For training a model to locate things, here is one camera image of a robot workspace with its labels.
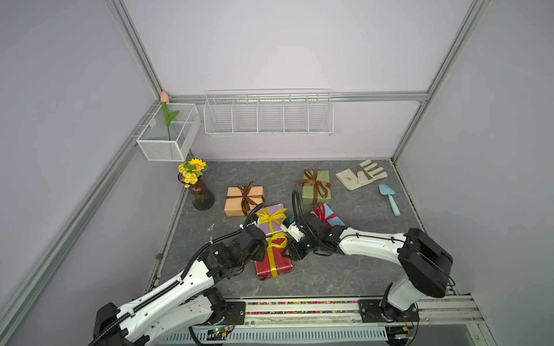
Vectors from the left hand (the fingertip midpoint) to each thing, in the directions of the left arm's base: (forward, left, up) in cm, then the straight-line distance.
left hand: (260, 244), depth 76 cm
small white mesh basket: (+34, +37, +22) cm, 55 cm away
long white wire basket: (+56, -8, +16) cm, 58 cm away
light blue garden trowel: (+28, -61, -11) cm, 68 cm away
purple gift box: (+13, -4, -5) cm, 15 cm away
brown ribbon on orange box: (+25, +6, -6) cm, 26 cm away
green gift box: (+36, -31, -7) cm, 48 cm away
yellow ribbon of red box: (+3, -7, -5) cm, 9 cm away
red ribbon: (+15, -25, -5) cm, 30 cm away
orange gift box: (+22, +13, -9) cm, 27 cm away
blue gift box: (+10, -30, -6) cm, 32 cm away
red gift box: (-7, -1, -6) cm, 9 cm away
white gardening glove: (+38, -50, -12) cm, 64 cm away
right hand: (0, -9, -7) cm, 11 cm away
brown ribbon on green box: (+30, -27, -7) cm, 41 cm away
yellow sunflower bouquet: (+28, +26, +11) cm, 39 cm away
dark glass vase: (+27, +27, -6) cm, 39 cm away
